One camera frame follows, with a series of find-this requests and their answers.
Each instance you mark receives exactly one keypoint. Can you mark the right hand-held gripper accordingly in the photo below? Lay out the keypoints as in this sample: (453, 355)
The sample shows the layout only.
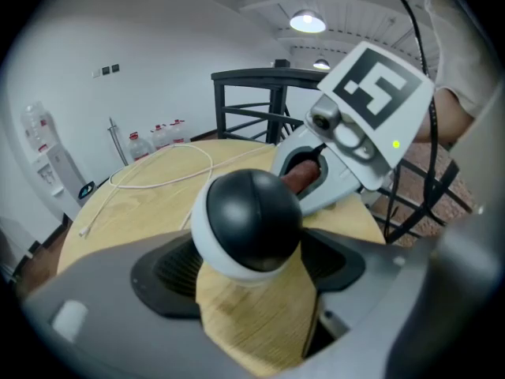
(375, 93)

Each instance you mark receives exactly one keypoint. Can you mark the white water dispenser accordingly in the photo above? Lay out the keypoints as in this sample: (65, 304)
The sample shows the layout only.
(59, 172)

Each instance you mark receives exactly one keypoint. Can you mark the white and black camera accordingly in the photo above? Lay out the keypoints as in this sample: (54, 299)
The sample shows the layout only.
(252, 219)

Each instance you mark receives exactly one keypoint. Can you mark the wall switch panel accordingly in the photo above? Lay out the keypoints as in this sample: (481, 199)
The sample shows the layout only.
(106, 70)

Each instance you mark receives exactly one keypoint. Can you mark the pendant ceiling lamp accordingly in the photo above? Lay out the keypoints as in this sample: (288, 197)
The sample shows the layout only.
(307, 21)
(321, 64)

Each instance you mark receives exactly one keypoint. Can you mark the clear water bottle red label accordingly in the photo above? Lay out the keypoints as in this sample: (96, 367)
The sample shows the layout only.
(178, 132)
(139, 148)
(161, 137)
(37, 126)

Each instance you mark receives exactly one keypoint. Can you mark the person's right forearm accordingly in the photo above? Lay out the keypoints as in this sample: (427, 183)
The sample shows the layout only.
(446, 117)

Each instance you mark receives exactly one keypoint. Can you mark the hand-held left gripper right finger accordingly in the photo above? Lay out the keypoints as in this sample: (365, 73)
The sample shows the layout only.
(394, 290)

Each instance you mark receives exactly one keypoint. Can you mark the grey trash bin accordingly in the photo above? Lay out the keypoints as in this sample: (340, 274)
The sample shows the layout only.
(87, 192)

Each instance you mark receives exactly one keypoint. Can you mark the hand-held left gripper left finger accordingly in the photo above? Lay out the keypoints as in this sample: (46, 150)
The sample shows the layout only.
(98, 290)

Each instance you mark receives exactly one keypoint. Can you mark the mop with metal pole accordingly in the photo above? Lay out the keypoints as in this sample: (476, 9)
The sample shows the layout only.
(117, 140)

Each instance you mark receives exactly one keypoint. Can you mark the person's white shirt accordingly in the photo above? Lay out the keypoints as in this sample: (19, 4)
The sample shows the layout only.
(457, 46)

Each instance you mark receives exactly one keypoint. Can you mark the round wooden table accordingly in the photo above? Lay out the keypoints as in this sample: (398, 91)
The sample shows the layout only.
(158, 211)

